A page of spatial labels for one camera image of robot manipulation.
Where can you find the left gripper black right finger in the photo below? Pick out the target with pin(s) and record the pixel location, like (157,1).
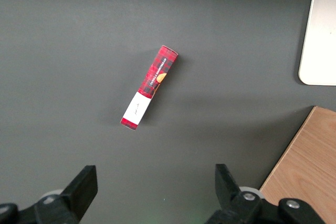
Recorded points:
(236,205)

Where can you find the beige plastic tray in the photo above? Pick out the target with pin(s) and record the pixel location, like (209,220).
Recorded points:
(323,37)

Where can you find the wooden two-drawer cabinet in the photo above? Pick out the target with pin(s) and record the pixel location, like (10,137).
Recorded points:
(309,169)

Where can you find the red tartan shortbread box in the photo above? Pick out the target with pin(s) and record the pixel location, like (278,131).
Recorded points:
(155,77)

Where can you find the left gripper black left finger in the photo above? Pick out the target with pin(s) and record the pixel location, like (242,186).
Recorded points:
(76,195)

